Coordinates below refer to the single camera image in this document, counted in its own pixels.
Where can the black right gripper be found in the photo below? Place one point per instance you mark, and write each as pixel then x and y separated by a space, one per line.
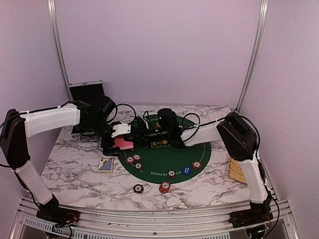
pixel 142 135

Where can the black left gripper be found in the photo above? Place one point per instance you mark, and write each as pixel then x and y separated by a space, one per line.
pixel 104 146

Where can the red playing card deck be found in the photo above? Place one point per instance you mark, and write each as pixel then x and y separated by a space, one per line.
pixel 122 144

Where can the blue small blind button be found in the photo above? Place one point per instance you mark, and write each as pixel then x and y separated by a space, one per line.
pixel 186 170

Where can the red chips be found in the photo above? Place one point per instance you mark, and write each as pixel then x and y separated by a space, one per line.
pixel 132 159
pixel 196 165

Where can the red five chip stack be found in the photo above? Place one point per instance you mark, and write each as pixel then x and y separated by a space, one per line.
pixel 164 187

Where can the black hundred chip stack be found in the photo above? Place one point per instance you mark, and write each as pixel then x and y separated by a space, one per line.
pixel 138 188

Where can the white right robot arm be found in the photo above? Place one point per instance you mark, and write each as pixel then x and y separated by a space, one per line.
pixel 241 139

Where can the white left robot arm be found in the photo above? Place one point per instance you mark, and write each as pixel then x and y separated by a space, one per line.
pixel 18 127

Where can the aluminium poker case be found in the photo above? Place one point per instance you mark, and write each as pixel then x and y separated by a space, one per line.
pixel 87 92

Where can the round green poker mat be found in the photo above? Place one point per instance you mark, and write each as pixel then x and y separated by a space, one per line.
pixel 159 159

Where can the woven bamboo basket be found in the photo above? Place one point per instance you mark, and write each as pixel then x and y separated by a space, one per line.
pixel 235 171

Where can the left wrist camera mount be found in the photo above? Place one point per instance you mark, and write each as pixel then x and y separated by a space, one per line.
pixel 120 129

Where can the aluminium frame post left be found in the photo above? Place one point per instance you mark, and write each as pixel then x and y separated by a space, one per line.
pixel 57 41

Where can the aluminium frame post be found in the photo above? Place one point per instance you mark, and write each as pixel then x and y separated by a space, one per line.
pixel 254 54
pixel 57 41

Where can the aluminium front rail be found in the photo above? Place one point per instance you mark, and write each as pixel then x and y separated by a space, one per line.
pixel 201 223

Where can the aluminium frame post right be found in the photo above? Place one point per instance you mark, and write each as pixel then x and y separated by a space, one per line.
pixel 254 54

